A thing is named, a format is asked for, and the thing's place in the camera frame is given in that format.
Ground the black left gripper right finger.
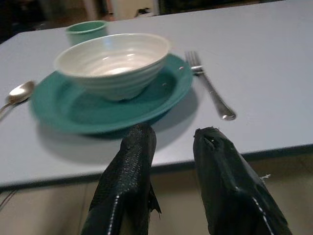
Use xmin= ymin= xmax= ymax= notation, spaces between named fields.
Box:
xmin=192 ymin=126 xmax=293 ymax=235

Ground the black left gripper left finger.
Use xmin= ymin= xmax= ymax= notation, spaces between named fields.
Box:
xmin=80 ymin=123 xmax=161 ymax=235

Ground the teal ceramic plate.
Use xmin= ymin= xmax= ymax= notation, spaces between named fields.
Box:
xmin=29 ymin=53 xmax=194 ymax=136

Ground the silver metal fork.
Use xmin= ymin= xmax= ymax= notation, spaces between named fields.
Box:
xmin=183 ymin=50 xmax=237 ymax=121

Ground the white ribbed ceramic bowl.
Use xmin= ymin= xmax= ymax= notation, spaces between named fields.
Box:
xmin=53 ymin=33 xmax=171 ymax=102

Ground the silver metal spoon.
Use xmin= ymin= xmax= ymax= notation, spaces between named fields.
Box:
xmin=0 ymin=80 xmax=37 ymax=121

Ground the mint green cup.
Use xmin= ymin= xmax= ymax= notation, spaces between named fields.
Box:
xmin=65 ymin=20 xmax=110 ymax=46

